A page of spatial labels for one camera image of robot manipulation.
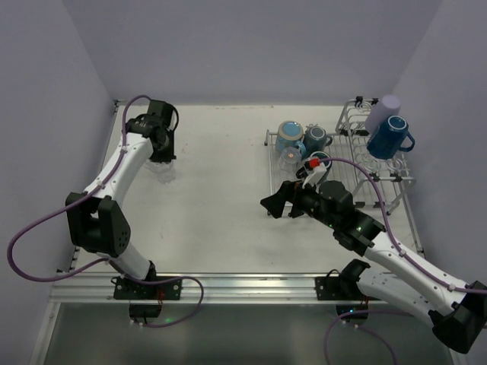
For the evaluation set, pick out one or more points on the lavender plastic cup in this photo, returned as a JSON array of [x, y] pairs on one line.
[[388, 105]]

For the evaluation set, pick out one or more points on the dark green mug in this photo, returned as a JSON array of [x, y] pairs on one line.
[[316, 139], [323, 157]]

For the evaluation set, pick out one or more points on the aluminium mounting rail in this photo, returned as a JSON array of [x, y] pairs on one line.
[[95, 287]]

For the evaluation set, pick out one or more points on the dark blue plastic mug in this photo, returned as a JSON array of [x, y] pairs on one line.
[[391, 136]]

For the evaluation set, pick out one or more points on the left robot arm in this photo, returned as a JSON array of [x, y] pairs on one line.
[[96, 221]]

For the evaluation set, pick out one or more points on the dark green mug front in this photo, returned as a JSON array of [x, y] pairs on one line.
[[323, 157]]

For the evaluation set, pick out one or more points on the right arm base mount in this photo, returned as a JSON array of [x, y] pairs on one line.
[[342, 287]]

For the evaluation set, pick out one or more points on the light blue mug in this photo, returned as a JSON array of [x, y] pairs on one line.
[[290, 134]]

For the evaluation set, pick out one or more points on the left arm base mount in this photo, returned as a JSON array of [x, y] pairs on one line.
[[145, 300]]

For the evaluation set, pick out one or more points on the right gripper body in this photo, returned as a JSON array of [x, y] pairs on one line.
[[295, 198]]

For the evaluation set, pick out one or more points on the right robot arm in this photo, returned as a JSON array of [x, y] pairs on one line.
[[455, 310]]

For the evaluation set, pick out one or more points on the metal dish rack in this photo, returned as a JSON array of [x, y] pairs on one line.
[[393, 177]]

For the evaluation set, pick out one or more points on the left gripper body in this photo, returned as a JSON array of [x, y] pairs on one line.
[[164, 150]]

